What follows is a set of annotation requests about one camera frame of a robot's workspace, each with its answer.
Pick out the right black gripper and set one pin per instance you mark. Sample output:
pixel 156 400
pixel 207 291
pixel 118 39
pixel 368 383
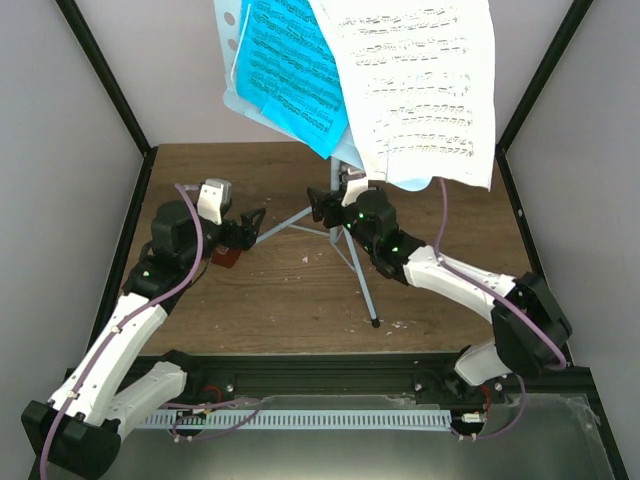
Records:
pixel 326 203

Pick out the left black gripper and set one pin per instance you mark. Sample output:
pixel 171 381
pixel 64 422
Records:
pixel 249 234

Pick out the red-brown metronome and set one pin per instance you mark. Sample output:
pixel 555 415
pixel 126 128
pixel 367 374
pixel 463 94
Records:
pixel 225 256

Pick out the blue sheet music page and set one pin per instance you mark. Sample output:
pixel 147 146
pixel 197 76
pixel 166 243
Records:
pixel 285 68

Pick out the white sheet music page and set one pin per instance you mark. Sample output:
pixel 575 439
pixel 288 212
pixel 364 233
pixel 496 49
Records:
pixel 418 81

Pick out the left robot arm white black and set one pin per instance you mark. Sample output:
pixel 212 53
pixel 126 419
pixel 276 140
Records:
pixel 82 426

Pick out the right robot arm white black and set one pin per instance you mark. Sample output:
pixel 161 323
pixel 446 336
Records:
pixel 529 327

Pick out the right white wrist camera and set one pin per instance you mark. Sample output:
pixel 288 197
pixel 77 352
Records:
pixel 354 183

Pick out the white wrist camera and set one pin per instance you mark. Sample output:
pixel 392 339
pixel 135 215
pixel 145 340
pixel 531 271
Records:
pixel 354 183
pixel 214 199

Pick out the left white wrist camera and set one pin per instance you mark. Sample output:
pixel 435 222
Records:
pixel 214 199

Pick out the black aluminium frame rail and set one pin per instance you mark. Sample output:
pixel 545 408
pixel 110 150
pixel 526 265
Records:
pixel 426 378

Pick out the light blue slotted cable duct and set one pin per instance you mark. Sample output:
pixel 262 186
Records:
pixel 405 420

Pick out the black frame corner post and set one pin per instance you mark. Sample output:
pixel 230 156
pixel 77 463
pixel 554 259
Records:
pixel 81 30

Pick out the black right corner post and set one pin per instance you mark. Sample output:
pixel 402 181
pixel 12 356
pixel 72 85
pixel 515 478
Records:
pixel 563 36

